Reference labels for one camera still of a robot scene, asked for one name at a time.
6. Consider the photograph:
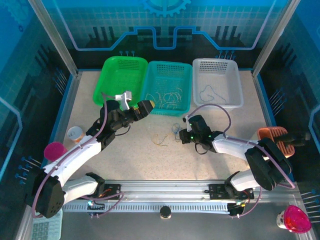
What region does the teal plastic basket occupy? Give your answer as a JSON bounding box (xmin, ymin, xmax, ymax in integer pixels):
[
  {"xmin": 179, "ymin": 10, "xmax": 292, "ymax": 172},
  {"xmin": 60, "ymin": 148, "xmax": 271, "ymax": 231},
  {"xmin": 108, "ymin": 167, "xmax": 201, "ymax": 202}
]
[{"xmin": 139, "ymin": 61, "xmax": 193, "ymax": 118}]

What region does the green plastic basket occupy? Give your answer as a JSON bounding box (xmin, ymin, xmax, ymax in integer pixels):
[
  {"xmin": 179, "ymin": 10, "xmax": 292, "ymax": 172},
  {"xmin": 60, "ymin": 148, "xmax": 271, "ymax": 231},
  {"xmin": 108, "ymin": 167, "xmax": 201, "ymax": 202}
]
[{"xmin": 92, "ymin": 56, "xmax": 149, "ymax": 108}]

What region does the white paper cup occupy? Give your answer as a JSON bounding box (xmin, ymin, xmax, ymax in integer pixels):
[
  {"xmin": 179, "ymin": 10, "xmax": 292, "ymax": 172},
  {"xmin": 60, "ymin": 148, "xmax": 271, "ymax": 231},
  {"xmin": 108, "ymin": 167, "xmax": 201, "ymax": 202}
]
[{"xmin": 67, "ymin": 126, "xmax": 86, "ymax": 144}]

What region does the white plastic basket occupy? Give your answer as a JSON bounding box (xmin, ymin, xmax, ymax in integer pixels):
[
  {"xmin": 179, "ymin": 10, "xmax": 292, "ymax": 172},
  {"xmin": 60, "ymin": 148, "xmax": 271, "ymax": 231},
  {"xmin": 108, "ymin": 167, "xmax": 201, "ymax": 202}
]
[{"xmin": 191, "ymin": 57, "xmax": 245, "ymax": 110}]

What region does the magenta cup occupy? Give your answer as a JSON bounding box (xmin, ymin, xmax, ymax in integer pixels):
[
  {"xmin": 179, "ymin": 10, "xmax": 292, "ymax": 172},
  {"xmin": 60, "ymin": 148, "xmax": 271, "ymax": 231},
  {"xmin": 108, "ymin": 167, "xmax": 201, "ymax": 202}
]
[{"xmin": 43, "ymin": 141, "xmax": 68, "ymax": 164}]

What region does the orange beige knife holder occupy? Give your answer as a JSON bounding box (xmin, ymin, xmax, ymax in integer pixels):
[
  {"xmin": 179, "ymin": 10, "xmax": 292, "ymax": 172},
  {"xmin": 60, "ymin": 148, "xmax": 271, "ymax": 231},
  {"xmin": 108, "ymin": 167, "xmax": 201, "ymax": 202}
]
[{"xmin": 257, "ymin": 126, "xmax": 296, "ymax": 159}]

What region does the black round knob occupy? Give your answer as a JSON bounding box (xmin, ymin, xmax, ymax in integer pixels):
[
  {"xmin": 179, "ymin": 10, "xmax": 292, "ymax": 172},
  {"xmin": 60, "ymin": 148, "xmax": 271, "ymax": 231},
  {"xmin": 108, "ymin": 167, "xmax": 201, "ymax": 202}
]
[{"xmin": 159, "ymin": 206, "xmax": 172, "ymax": 220}]

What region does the white calculator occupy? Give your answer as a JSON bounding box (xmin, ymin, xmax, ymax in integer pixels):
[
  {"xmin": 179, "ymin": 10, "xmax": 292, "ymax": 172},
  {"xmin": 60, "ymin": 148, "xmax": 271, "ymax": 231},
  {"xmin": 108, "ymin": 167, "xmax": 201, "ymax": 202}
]
[{"xmin": 31, "ymin": 208, "xmax": 63, "ymax": 240}]

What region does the pink dome lamp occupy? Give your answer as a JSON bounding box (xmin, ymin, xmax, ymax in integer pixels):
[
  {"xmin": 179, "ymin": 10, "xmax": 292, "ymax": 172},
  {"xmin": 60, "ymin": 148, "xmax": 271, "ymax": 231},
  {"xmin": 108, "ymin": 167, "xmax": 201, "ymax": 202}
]
[{"xmin": 276, "ymin": 204, "xmax": 313, "ymax": 235}]

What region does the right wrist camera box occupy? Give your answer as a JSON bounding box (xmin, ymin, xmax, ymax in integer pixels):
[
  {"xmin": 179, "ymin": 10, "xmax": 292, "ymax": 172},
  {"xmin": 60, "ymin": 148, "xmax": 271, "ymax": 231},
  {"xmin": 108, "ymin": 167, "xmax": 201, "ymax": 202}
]
[{"xmin": 182, "ymin": 115, "xmax": 193, "ymax": 131}]

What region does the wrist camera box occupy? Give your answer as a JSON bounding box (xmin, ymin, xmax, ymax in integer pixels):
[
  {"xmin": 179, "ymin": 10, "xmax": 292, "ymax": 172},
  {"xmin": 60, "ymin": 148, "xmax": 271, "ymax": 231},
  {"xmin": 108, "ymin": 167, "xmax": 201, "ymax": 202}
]
[
  {"xmin": 182, "ymin": 115, "xmax": 193, "ymax": 131},
  {"xmin": 115, "ymin": 90, "xmax": 133, "ymax": 110}
]

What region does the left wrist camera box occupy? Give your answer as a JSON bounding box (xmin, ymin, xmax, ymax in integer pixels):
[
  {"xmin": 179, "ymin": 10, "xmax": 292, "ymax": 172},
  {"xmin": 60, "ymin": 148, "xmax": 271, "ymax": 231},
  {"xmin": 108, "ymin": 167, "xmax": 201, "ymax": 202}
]
[{"xmin": 115, "ymin": 90, "xmax": 133, "ymax": 110}]

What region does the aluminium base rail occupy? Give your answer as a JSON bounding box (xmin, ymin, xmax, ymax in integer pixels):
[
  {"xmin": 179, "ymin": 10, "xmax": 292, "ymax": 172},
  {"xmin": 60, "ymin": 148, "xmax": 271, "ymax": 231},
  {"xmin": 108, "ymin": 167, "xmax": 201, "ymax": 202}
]
[{"xmin": 33, "ymin": 178, "xmax": 300, "ymax": 201}]

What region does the slotted white cable duct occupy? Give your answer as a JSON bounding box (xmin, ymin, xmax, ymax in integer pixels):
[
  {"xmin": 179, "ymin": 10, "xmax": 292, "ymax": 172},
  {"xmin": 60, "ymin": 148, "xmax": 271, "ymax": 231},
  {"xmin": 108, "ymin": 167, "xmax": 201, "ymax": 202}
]
[{"xmin": 61, "ymin": 201, "xmax": 231, "ymax": 213}]

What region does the aluminium frame post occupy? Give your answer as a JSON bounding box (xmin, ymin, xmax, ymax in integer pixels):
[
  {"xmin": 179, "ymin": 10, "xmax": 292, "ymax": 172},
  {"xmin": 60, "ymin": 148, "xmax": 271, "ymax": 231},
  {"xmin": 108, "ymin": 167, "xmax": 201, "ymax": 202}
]
[
  {"xmin": 27, "ymin": 0, "xmax": 82, "ymax": 77},
  {"xmin": 251, "ymin": 0, "xmax": 301, "ymax": 77}
]

